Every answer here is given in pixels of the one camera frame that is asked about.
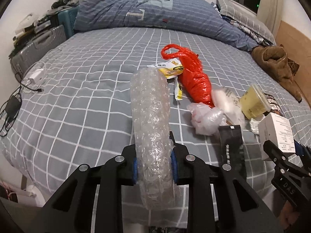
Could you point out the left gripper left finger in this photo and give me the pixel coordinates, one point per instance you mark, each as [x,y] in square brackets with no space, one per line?
[90,200]

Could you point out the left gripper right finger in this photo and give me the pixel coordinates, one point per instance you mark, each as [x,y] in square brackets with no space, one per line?
[220,200]

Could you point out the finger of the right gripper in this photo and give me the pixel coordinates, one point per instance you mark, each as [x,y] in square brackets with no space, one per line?
[279,158]
[304,153]

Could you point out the small white cardboard box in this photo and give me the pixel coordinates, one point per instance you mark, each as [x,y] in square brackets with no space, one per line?
[277,129]

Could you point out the clear plastic bag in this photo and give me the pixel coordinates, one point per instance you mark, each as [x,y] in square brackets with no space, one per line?
[206,120]

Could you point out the bubble wrap roll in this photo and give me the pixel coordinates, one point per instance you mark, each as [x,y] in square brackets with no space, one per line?
[150,118]

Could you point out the white tissue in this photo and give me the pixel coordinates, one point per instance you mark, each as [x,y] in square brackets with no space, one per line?
[254,122]

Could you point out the right hand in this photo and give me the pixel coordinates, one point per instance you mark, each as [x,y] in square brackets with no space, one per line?
[288,215]

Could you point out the dark cookie box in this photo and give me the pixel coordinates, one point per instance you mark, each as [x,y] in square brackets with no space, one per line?
[275,108]

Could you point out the yellow plastic cup with lid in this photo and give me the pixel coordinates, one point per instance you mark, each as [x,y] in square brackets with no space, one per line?
[254,102]

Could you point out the white face mask package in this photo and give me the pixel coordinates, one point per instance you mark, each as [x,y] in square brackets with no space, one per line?
[226,100]

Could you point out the brown fleece garment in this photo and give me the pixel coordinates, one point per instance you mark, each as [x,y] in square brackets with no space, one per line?
[275,62]

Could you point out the grey checked bed sheet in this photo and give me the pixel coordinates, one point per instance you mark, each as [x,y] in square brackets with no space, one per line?
[83,114]

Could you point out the wooden headboard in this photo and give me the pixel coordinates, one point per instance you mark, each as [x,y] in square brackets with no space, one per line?
[297,45]

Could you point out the small yellow sachet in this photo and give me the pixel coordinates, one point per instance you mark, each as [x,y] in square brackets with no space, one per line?
[177,90]

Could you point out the black power adapter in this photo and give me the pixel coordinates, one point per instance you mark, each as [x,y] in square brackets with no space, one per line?
[13,106]

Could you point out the red plastic bag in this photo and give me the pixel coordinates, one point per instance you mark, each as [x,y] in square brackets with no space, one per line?
[193,79]

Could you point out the yellow snack wrapper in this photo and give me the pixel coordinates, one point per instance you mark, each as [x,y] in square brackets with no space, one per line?
[171,68]

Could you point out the beige curtain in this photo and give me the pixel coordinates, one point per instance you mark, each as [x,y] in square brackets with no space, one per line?
[270,13]

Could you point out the grey checked pillow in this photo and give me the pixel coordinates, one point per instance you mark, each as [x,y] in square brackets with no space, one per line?
[248,24]

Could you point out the grey suitcase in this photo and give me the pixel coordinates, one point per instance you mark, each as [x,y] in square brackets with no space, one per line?
[22,58]

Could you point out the teal plastic stool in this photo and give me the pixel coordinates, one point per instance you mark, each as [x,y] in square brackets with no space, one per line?
[67,18]

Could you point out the blue striped duvet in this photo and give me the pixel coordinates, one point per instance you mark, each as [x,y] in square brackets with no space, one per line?
[191,16]

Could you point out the white charger with cable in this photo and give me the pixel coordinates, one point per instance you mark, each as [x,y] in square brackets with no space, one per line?
[35,79]

